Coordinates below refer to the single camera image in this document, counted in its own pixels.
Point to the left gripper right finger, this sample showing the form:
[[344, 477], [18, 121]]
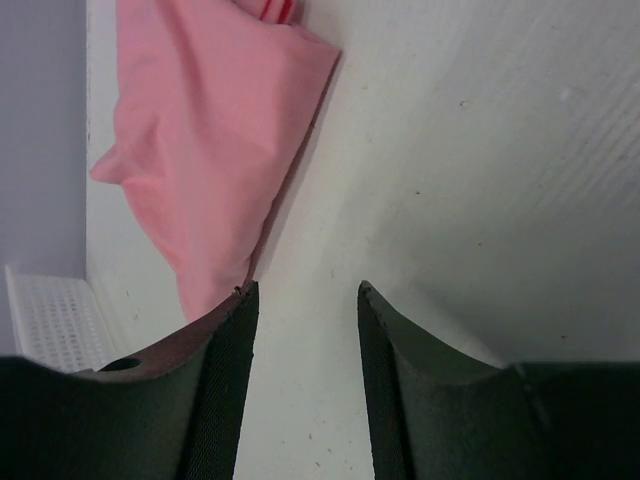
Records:
[[437, 413]]

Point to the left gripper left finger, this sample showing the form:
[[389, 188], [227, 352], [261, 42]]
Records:
[[172, 410]]

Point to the pink t shirt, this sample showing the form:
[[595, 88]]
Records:
[[215, 102]]

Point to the white plastic basket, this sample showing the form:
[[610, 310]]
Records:
[[57, 322]]

